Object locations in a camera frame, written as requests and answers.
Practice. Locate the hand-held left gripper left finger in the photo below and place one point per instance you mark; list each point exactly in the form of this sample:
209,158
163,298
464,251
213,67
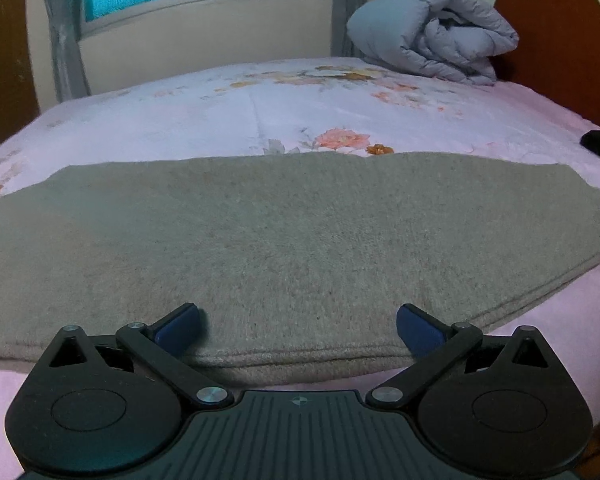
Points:
177,331

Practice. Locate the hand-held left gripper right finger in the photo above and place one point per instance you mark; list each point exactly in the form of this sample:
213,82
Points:
417,331

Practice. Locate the rolled blue duvet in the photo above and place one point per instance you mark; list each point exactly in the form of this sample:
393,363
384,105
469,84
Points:
430,35

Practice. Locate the brown wooden door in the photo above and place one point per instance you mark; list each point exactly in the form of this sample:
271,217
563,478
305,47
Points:
5,60

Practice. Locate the bed with pink floral sheet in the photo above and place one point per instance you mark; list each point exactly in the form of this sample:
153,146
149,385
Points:
230,110

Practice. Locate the brown wooden headboard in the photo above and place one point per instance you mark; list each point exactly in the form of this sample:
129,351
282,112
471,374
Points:
555,25

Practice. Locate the grey curtain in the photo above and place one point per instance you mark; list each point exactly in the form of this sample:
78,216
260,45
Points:
347,0
65,40

